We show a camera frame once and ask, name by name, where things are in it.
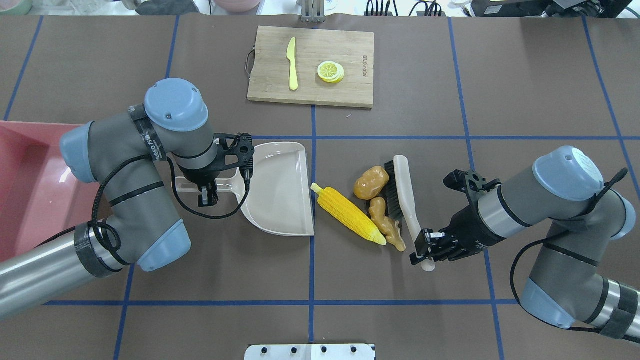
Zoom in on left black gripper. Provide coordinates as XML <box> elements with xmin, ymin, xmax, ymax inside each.
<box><xmin>181</xmin><ymin>156</ymin><xmax>226</xmax><ymax>208</ymax></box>

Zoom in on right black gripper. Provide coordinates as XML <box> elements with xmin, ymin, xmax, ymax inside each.
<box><xmin>409</xmin><ymin>205</ymin><xmax>493</xmax><ymax>266</ymax></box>

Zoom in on toy ginger root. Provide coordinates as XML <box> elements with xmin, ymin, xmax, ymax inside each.
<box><xmin>368</xmin><ymin>197</ymin><xmax>407</xmax><ymax>252</ymax></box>

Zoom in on beige hand brush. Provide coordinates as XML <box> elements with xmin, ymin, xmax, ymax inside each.
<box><xmin>384</xmin><ymin>154</ymin><xmax>435</xmax><ymax>272</ymax></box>

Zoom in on beige plastic dustpan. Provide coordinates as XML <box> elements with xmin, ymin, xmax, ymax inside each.
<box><xmin>172</xmin><ymin>142</ymin><xmax>314</xmax><ymax>237</ymax></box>

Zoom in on toy brown potato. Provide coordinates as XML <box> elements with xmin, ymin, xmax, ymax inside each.
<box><xmin>353</xmin><ymin>165</ymin><xmax>390</xmax><ymax>201</ymax></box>

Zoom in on yellow toy corn cob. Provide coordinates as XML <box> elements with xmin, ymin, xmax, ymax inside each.
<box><xmin>310</xmin><ymin>183</ymin><xmax>387</xmax><ymax>246</ymax></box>

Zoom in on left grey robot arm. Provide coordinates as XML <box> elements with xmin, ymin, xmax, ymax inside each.
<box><xmin>1</xmin><ymin>78</ymin><xmax>226</xmax><ymax>320</ymax></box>

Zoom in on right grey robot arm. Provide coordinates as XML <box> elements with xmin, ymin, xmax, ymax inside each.
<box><xmin>410</xmin><ymin>145</ymin><xmax>639</xmax><ymax>344</ymax></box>

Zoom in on pink plastic bin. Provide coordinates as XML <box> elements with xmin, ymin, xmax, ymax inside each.
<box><xmin>0</xmin><ymin>121</ymin><xmax>99</xmax><ymax>261</ymax></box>

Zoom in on bamboo cutting board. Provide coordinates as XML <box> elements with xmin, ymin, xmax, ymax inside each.
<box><xmin>247</xmin><ymin>25</ymin><xmax>375</xmax><ymax>109</ymax></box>

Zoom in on yellow plastic knife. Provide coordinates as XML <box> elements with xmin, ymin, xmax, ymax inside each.
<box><xmin>286</xmin><ymin>37</ymin><xmax>298</xmax><ymax>91</ymax></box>

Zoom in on yellow lemon slices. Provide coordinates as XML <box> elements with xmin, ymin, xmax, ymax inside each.
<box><xmin>317</xmin><ymin>60</ymin><xmax>346</xmax><ymax>84</ymax></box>

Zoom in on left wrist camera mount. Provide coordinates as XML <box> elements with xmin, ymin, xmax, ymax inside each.
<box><xmin>213</xmin><ymin>133</ymin><xmax>255</xmax><ymax>183</ymax></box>

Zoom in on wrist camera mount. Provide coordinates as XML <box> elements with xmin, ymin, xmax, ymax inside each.
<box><xmin>442</xmin><ymin>170</ymin><xmax>502</xmax><ymax>194</ymax></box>
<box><xmin>213</xmin><ymin>133</ymin><xmax>255</xmax><ymax>183</ymax></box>

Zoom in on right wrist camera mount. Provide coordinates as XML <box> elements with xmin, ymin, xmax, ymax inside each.
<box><xmin>442</xmin><ymin>170</ymin><xmax>502</xmax><ymax>194</ymax></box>

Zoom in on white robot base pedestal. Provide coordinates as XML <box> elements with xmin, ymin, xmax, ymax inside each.
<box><xmin>244</xmin><ymin>342</ymin><xmax>377</xmax><ymax>360</ymax></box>

